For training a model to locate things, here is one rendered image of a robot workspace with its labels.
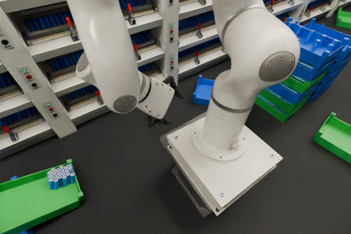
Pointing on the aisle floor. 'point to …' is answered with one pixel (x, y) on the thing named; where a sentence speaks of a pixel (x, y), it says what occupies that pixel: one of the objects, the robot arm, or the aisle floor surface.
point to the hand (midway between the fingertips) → (173, 108)
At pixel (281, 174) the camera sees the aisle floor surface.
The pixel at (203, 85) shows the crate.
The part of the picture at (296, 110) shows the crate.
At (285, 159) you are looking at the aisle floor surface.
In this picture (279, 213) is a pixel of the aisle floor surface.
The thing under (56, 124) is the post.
